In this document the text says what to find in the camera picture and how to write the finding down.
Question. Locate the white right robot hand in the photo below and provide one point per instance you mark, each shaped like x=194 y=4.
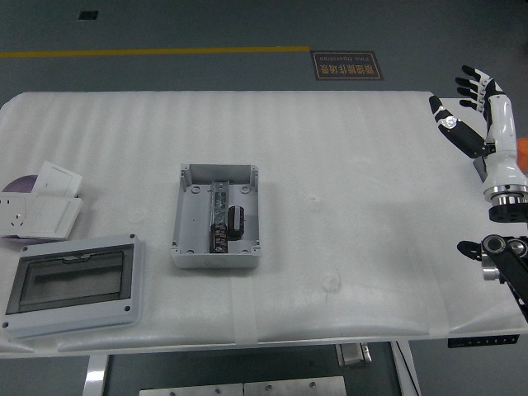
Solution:
x=501 y=136

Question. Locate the grey open junction box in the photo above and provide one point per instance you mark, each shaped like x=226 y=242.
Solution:
x=194 y=222

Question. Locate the orange cylinder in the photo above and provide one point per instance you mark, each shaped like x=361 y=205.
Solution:
x=523 y=154

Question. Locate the white foam mat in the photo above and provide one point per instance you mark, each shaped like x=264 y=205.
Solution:
x=330 y=165

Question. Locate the black table control panel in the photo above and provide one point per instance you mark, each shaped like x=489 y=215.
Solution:
x=482 y=342

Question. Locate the white table leg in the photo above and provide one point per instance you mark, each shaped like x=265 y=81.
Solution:
x=95 y=375
x=406 y=367

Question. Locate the grey metal plate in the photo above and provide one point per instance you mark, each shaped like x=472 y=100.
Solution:
x=295 y=387
x=189 y=390

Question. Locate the black floor hatch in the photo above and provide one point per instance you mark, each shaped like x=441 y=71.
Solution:
x=88 y=15

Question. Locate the grey lid with clear window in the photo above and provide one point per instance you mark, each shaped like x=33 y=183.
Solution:
x=74 y=284

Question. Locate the purple disc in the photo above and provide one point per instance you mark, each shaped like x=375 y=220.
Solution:
x=22 y=184

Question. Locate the metal table bracket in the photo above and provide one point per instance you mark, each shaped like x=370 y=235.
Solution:
x=354 y=355

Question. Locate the metal mounting rail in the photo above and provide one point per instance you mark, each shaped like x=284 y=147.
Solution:
x=219 y=198

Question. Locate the white switch panel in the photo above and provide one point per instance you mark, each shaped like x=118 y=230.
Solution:
x=51 y=218
x=57 y=178

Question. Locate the white wall socket panel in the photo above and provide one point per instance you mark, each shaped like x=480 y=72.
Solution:
x=14 y=214

